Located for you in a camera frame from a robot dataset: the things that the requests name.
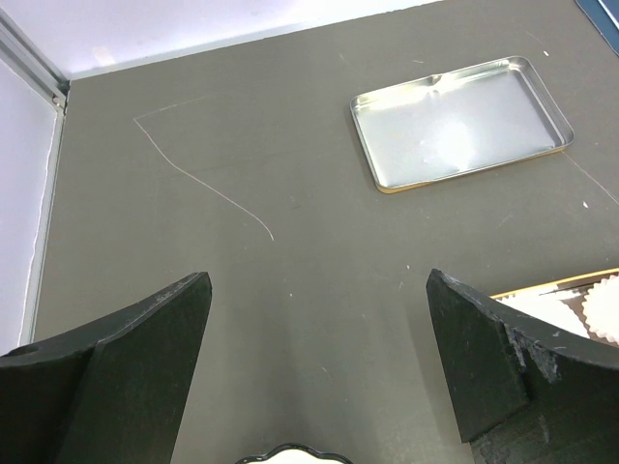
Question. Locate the white paper cup back-left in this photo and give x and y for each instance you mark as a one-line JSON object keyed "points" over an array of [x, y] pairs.
{"points": [[604, 314]]}

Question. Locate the gold cookie tin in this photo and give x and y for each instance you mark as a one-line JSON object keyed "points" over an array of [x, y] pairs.
{"points": [[556, 287]]}

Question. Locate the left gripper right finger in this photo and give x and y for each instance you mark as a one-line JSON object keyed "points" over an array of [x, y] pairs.
{"points": [[522, 390]]}

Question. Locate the left aluminium frame post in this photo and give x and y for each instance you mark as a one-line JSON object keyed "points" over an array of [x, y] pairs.
{"points": [[26, 59]]}

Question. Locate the white scalloped dish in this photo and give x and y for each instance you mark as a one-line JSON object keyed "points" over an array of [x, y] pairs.
{"points": [[292, 453]]}

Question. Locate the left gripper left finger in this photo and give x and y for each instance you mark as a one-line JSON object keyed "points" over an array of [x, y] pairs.
{"points": [[110, 391]]}

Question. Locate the silver tin lid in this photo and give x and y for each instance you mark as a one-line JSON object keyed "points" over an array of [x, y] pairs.
{"points": [[452, 124]]}

